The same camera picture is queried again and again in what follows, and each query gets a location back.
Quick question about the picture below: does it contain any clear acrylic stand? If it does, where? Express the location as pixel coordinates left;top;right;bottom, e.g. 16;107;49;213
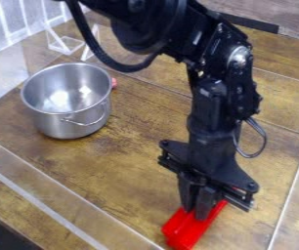
44;25;94;62

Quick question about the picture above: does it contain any silver metal pot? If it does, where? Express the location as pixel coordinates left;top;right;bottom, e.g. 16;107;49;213
21;62;112;140

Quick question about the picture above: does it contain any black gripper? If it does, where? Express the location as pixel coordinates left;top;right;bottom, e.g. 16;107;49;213
157;128;260;221

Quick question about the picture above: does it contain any black cable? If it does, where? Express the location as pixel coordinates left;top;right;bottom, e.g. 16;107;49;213
64;0;165;74

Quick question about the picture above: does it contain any clear acrylic front panel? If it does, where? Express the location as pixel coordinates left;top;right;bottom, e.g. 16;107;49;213
0;145;163;250

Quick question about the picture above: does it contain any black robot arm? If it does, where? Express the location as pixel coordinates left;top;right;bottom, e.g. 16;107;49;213
57;0;265;221

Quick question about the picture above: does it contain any red rectangular block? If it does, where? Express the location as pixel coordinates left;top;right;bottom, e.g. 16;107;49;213
161;200;227;250

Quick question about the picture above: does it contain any small red object behind pot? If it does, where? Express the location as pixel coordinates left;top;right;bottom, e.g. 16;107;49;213
112;78;117;89

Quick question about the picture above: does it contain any black strip on table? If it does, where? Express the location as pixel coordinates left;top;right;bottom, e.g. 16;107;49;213
221;13;279;34

